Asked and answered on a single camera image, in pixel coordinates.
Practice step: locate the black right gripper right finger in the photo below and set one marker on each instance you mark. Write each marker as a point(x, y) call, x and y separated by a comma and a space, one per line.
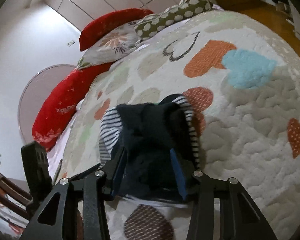
point(240, 217)

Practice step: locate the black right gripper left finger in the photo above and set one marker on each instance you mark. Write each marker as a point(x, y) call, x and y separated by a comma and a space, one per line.
point(56, 217)

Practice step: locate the navy striped frog pants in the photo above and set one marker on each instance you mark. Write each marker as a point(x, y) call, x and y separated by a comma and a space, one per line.
point(149, 151)

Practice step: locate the brown wooden chair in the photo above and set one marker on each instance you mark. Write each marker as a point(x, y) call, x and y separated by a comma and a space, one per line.
point(14, 198)

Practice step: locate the large red pillow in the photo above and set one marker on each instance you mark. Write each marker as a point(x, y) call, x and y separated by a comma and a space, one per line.
point(59, 107)

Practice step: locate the round pink headboard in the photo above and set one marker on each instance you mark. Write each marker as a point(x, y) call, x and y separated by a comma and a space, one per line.
point(35, 93)

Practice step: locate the heart patterned quilt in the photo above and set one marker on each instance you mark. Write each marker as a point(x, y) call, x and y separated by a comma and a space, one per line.
point(243, 83)

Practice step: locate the small red pillow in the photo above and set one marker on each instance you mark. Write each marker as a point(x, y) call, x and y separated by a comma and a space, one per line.
point(101, 26)

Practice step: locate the floral grey pillow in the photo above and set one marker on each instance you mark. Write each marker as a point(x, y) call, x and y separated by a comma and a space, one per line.
point(117, 44)

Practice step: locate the olive dotted bolster pillow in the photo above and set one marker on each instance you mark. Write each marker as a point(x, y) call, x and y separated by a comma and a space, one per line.
point(175, 15)

